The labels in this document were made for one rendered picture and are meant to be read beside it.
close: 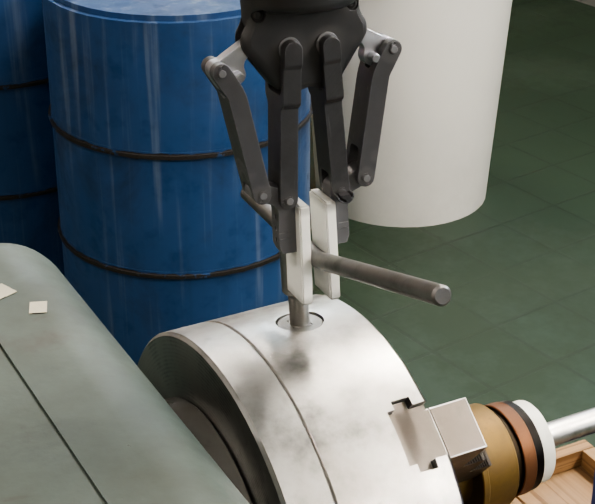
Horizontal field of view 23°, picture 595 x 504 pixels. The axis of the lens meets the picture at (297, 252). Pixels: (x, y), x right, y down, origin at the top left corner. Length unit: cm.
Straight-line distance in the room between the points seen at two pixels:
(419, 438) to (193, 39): 198
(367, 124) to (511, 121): 378
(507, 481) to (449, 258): 271
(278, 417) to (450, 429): 13
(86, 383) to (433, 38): 288
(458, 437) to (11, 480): 32
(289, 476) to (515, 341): 256
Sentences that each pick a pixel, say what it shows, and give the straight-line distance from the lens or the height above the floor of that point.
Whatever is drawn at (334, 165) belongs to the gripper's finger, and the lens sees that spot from 95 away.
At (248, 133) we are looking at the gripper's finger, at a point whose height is 140.
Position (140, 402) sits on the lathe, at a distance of 92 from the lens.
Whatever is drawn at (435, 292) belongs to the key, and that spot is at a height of 137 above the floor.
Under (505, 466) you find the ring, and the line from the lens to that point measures 113.
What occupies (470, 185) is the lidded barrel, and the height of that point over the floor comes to 9.
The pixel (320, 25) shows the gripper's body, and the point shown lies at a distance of 92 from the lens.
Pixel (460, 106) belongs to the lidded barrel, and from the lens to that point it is 387.
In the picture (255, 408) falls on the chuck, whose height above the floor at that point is 123.
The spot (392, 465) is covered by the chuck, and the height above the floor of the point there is 119.
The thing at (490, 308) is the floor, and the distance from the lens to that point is 360.
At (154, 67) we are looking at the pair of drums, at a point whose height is 76.
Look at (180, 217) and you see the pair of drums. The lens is 304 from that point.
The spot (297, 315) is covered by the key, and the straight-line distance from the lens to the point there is 102.
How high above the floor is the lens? 175
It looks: 27 degrees down
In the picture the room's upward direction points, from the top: straight up
